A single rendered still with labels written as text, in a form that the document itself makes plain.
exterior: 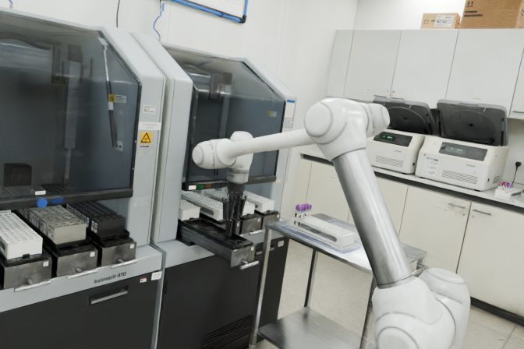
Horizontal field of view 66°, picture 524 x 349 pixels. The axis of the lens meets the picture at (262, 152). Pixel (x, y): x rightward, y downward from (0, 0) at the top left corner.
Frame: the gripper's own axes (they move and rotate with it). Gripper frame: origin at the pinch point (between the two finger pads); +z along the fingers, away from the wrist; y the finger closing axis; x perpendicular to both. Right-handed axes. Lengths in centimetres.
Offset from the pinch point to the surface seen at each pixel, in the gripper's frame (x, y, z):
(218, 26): -131, -92, -105
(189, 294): -11.5, 9.5, 33.2
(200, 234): -6.3, 11.1, 3.6
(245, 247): 13.2, 4.1, 3.5
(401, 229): -13, -224, 43
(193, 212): -21.8, 3.3, -0.6
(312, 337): 23, -43, 56
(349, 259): 46, -23, 2
